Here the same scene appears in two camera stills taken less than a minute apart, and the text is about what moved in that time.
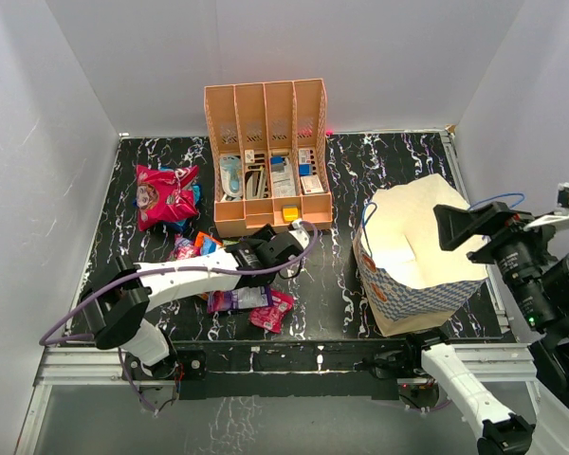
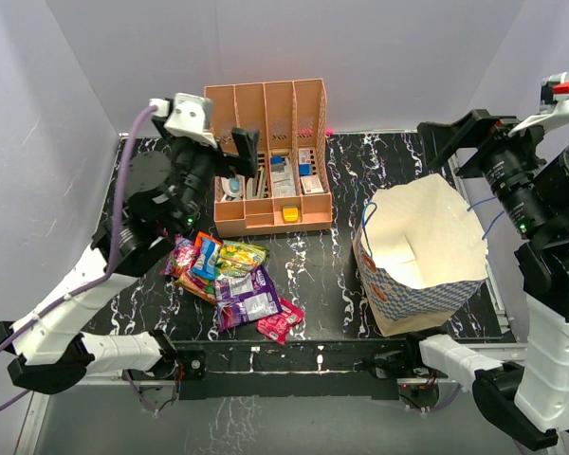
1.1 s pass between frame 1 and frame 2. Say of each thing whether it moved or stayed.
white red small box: stayed
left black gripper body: moved
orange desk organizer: stayed
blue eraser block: stayed
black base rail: stayed
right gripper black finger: moved
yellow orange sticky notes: stayed
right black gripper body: moved
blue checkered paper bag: stayed
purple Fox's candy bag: stayed
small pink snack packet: moved
